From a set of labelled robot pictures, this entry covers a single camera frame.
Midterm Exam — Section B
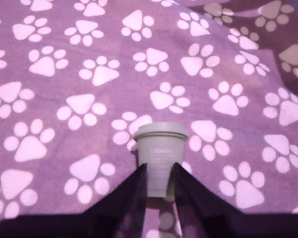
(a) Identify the grey coffee capsule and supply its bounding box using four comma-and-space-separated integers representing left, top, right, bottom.
132, 122, 189, 198

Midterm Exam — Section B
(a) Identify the purple paw print cloth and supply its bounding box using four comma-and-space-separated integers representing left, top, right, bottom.
0, 0, 298, 238

